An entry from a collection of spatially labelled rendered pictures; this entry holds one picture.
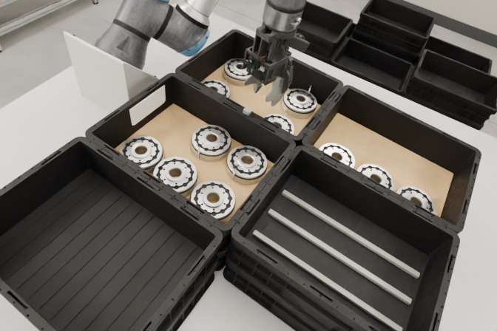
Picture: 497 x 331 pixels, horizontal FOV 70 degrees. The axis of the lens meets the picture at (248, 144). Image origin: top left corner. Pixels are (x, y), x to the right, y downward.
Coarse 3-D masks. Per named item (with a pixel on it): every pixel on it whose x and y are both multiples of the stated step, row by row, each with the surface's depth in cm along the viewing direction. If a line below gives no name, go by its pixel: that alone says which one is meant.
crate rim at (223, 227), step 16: (160, 80) 93; (144, 96) 89; (208, 96) 92; (112, 112) 84; (240, 112) 90; (96, 128) 80; (272, 128) 88; (96, 144) 77; (128, 160) 75; (144, 176) 74; (272, 176) 78; (176, 192) 72; (256, 192) 75; (192, 208) 70; (240, 208) 72; (224, 224) 69
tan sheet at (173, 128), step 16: (176, 112) 100; (144, 128) 95; (160, 128) 96; (176, 128) 96; (192, 128) 97; (160, 144) 92; (176, 144) 93; (240, 144) 96; (192, 160) 90; (224, 160) 92; (176, 176) 87; (208, 176) 88; (224, 176) 88; (240, 192) 86
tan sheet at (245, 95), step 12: (216, 72) 114; (228, 84) 111; (252, 84) 113; (240, 96) 108; (252, 96) 109; (264, 96) 110; (252, 108) 106; (264, 108) 106; (276, 108) 107; (300, 120) 105
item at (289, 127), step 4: (264, 116) 100; (268, 116) 100; (272, 116) 101; (276, 116) 100; (280, 116) 101; (284, 116) 101; (284, 120) 100; (288, 120) 100; (288, 124) 99; (292, 124) 99; (288, 128) 98; (292, 128) 98; (292, 132) 97
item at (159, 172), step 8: (168, 160) 85; (176, 160) 86; (184, 160) 86; (160, 168) 84; (192, 168) 85; (160, 176) 82; (192, 176) 84; (168, 184) 81; (176, 184) 82; (184, 184) 82; (192, 184) 82
